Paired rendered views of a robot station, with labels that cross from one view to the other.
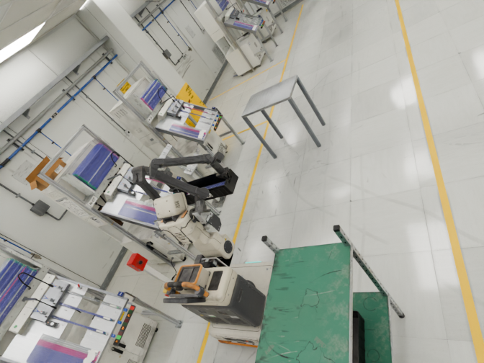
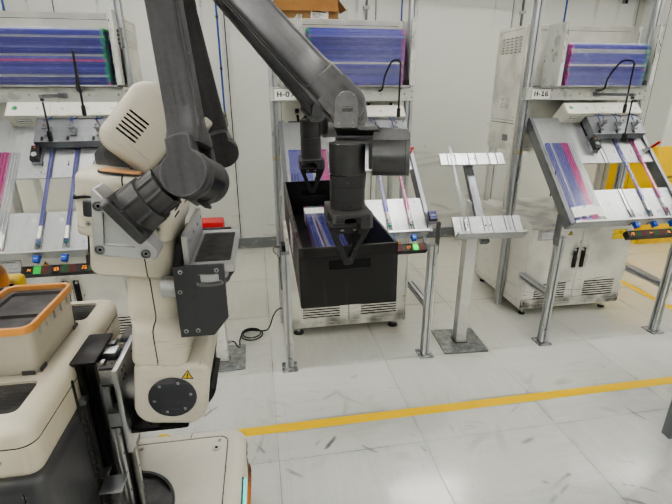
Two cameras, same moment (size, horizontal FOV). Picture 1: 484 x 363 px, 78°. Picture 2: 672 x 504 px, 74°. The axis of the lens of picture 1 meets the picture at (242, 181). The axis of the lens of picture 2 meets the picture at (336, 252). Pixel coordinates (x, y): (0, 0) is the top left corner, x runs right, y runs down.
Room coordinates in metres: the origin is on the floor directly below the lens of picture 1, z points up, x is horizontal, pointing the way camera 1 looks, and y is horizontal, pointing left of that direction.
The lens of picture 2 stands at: (1.41, -0.35, 1.38)
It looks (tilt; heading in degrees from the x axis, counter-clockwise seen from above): 20 degrees down; 37
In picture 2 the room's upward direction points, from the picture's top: straight up
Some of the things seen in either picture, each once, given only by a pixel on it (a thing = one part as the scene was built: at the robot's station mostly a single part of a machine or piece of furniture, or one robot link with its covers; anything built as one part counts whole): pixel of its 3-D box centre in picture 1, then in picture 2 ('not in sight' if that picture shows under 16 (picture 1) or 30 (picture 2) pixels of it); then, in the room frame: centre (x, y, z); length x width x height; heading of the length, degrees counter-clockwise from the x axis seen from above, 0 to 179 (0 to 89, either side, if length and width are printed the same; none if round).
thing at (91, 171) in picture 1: (96, 166); (354, 57); (3.49, 1.10, 1.52); 0.51 x 0.13 x 0.27; 137
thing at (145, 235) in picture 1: (163, 230); (338, 265); (3.53, 1.23, 0.31); 0.70 x 0.65 x 0.62; 137
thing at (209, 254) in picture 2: (200, 222); (203, 265); (1.98, 0.46, 0.99); 0.28 x 0.16 x 0.22; 46
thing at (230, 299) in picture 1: (217, 291); (60, 426); (1.70, 0.73, 0.59); 0.55 x 0.34 x 0.83; 46
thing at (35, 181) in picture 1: (55, 163); (325, 3); (3.61, 1.40, 1.82); 0.68 x 0.30 x 0.20; 137
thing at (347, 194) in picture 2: (220, 169); (347, 195); (1.99, 0.06, 1.21); 0.10 x 0.07 x 0.07; 46
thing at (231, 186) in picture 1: (205, 188); (327, 228); (2.19, 0.26, 1.07); 0.57 x 0.17 x 0.11; 46
